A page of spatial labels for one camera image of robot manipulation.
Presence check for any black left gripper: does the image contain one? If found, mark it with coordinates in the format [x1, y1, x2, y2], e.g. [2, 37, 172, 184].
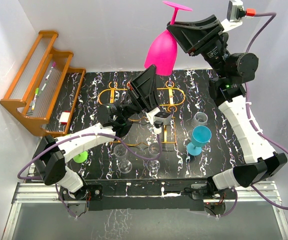
[119, 64, 161, 121]

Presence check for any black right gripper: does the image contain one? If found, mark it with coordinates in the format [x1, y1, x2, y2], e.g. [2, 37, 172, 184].
[167, 16, 230, 78]

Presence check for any pink wine glass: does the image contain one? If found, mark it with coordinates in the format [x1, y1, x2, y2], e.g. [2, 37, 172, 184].
[144, 0, 193, 77]

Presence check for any green wine glass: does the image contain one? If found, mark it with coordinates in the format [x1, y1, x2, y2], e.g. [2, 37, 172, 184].
[73, 150, 88, 164]

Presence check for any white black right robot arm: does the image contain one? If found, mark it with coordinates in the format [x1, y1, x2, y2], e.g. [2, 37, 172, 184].
[166, 15, 288, 199]

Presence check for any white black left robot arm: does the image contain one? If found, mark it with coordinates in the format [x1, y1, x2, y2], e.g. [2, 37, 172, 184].
[33, 64, 159, 200]

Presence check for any clear wine glass left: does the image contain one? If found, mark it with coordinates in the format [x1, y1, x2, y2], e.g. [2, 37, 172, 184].
[113, 144, 133, 174]

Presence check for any clear wine glass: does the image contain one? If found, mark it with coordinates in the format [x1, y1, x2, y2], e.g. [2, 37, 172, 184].
[146, 142, 161, 176]
[113, 144, 133, 174]

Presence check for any blue wine glass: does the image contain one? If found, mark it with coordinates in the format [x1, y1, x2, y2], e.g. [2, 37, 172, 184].
[186, 125, 212, 156]

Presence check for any clear wine glass right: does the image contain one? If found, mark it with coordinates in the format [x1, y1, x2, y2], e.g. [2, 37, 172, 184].
[146, 142, 161, 176]

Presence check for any orange wooden shelf rack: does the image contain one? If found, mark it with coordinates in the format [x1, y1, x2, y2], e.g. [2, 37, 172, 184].
[0, 30, 86, 137]

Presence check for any red white eraser block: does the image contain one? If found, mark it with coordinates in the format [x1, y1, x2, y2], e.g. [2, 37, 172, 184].
[59, 111, 71, 125]

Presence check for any pink capped marker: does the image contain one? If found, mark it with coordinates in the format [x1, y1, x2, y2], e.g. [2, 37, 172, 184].
[45, 62, 56, 81]

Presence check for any green capped marker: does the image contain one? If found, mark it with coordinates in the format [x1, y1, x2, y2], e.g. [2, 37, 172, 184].
[31, 87, 39, 111]

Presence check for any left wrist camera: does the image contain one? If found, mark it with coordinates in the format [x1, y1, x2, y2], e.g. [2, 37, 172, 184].
[145, 107, 172, 135]

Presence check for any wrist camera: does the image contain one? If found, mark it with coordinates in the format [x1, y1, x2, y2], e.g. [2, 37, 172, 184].
[221, 0, 256, 33]
[145, 107, 172, 135]

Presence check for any gold wire wine glass rack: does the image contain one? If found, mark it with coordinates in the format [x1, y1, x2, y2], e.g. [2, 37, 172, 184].
[97, 80, 186, 146]

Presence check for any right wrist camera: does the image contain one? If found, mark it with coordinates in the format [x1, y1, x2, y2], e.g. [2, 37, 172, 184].
[221, 0, 256, 33]

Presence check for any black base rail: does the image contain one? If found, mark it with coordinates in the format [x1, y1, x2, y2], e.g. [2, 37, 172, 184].
[59, 179, 236, 214]

